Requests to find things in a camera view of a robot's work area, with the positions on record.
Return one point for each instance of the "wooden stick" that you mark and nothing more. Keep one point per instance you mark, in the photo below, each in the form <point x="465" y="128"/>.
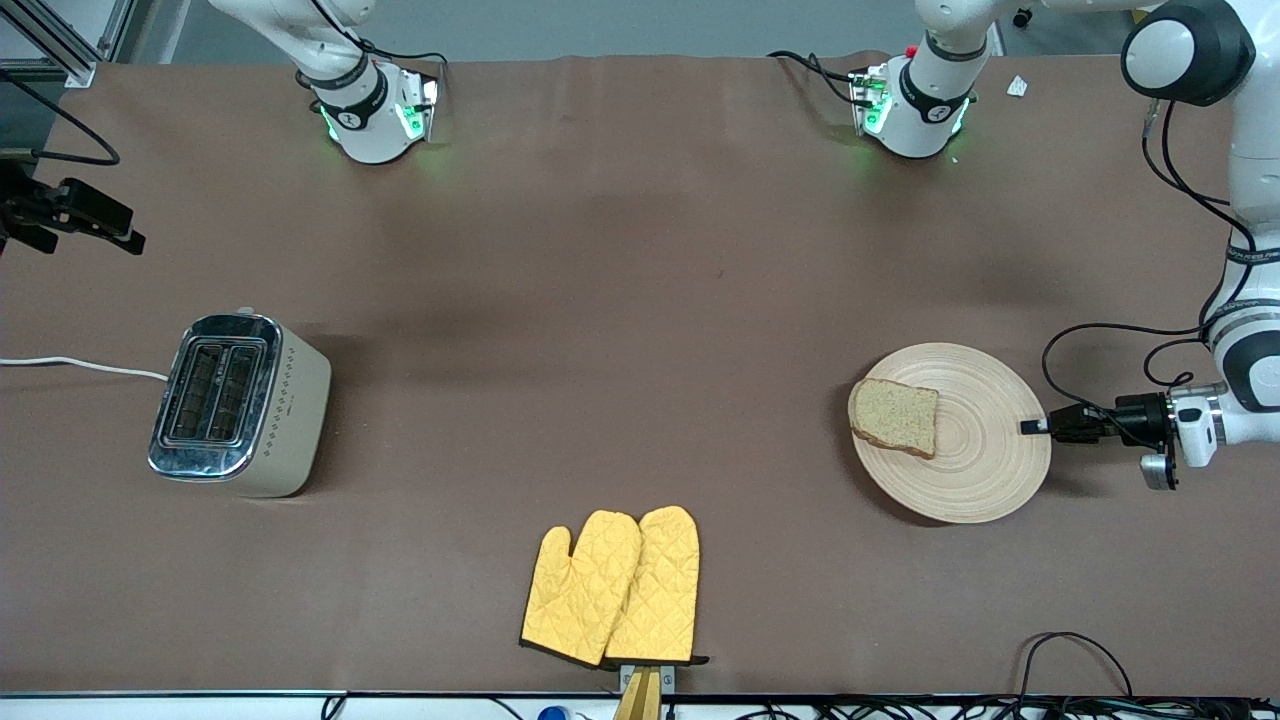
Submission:
<point x="640" y="705"/>

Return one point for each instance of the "small white paper scrap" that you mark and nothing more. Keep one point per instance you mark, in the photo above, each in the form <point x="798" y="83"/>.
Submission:
<point x="1017" y="87"/>

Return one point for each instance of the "black caster wheel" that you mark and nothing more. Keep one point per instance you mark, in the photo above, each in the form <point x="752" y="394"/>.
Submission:
<point x="1022" y="18"/>

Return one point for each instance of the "cream and chrome toaster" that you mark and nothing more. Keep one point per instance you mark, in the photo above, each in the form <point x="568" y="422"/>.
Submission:
<point x="290" y="420"/>

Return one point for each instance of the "brown table cover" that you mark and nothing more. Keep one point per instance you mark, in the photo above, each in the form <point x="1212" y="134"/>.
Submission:
<point x="640" y="250"/>

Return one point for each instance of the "aluminium frame profile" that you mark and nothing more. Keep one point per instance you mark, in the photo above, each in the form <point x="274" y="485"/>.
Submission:
<point x="80" y="72"/>

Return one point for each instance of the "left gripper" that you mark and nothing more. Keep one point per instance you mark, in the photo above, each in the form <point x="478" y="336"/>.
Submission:
<point x="1135" y="413"/>

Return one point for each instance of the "brown bread slice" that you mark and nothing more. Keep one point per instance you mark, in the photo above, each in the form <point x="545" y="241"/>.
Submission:
<point x="895" y="415"/>

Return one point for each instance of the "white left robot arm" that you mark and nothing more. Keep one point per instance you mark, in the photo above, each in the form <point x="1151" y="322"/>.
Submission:
<point x="1190" y="50"/>

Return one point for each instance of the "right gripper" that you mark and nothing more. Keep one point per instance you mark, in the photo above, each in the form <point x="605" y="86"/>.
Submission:
<point x="28" y="206"/>

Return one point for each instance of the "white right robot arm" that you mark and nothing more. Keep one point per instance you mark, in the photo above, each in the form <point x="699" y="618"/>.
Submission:
<point x="370" y="130"/>

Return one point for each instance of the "yellow quilted oven mitt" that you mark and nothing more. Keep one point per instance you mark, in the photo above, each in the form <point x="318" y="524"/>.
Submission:
<point x="580" y="600"/>
<point x="660" y="590"/>

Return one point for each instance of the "round light wooden plate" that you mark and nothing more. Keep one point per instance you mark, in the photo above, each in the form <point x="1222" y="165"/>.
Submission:
<point x="985" y="460"/>

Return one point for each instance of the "grey metal bracket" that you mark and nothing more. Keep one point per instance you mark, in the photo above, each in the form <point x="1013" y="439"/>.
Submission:
<point x="668" y="677"/>

